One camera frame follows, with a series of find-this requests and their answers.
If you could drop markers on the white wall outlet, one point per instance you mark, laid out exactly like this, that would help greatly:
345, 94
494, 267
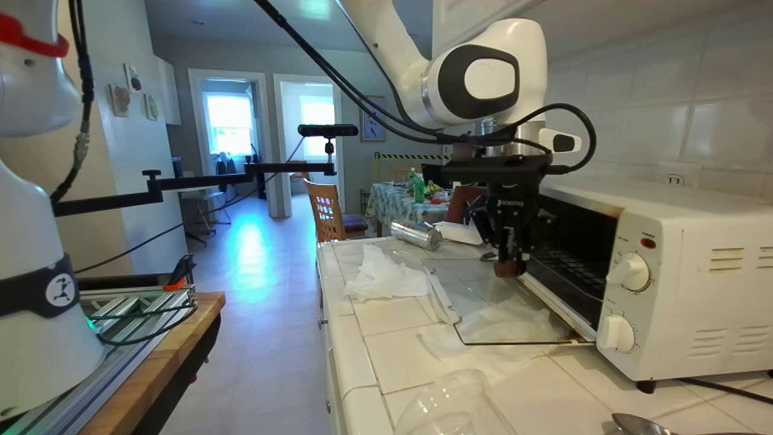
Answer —
676, 179

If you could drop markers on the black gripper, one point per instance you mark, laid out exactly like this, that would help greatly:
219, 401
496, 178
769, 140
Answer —
511, 214

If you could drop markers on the wooden side table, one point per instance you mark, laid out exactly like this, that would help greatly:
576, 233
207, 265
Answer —
105, 364

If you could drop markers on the small wall ornament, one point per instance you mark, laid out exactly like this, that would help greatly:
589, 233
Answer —
150, 106

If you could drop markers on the black camera boom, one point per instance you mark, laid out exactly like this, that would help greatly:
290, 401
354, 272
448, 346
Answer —
208, 181

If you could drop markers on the bright window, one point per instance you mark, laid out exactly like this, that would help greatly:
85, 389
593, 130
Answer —
229, 123
311, 121

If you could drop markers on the beige wall plaque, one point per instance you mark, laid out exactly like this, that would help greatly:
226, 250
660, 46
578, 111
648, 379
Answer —
119, 99

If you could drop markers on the framed wall picture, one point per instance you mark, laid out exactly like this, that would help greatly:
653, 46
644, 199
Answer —
374, 133

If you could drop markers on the green bottle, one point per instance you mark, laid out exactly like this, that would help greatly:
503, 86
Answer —
416, 184

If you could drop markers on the white toaster oven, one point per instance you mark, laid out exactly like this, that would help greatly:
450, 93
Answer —
709, 304

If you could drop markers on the orange backed chair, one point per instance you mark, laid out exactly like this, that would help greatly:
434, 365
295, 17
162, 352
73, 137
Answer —
328, 211

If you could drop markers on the glass oven door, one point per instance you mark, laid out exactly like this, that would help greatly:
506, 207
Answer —
499, 309

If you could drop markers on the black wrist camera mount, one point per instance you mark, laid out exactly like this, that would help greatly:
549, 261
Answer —
492, 170

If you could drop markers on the brown object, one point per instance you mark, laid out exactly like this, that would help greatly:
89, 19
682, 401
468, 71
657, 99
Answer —
509, 272

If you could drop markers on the orange black clamp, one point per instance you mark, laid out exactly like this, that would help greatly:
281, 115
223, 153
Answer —
180, 274

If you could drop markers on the white oven knob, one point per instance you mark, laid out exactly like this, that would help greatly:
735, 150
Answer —
620, 333
633, 272

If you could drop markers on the aluminium foil roll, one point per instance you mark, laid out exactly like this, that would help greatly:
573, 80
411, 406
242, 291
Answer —
415, 236

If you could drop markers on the black stereo camera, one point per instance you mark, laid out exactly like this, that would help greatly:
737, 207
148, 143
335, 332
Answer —
328, 129

